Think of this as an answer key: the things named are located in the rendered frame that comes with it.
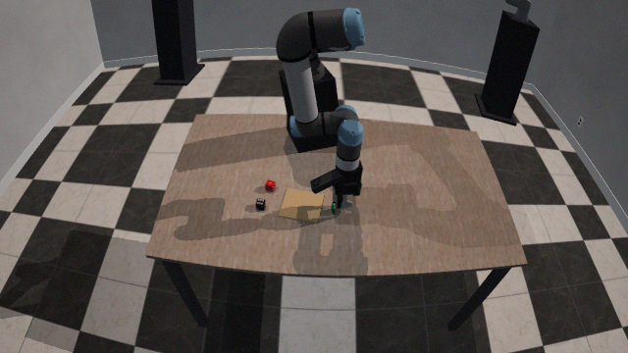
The tan flat mat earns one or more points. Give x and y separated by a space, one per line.
302 205

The red die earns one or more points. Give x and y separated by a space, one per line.
270 185

